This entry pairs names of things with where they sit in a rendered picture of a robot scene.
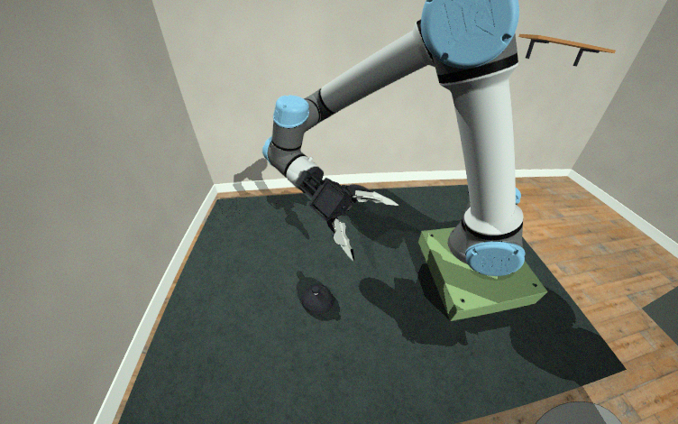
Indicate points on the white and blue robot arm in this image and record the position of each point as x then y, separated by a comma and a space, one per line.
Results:
467, 39

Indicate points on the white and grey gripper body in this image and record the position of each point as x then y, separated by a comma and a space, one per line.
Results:
330, 199

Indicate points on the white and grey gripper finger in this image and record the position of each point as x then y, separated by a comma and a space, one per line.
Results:
339, 235
357, 190

